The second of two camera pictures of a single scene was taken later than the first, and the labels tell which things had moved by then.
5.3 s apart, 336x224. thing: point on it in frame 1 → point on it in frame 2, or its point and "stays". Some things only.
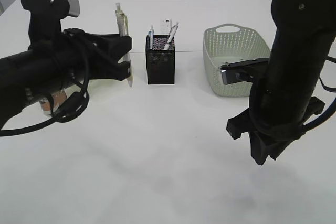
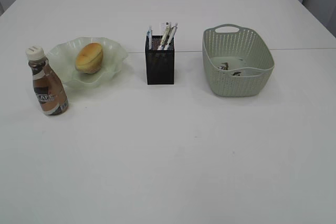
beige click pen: [123, 30] → [164, 39]
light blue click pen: [150, 33] stays
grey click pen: [166, 46] stays
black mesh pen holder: [160, 63] stays
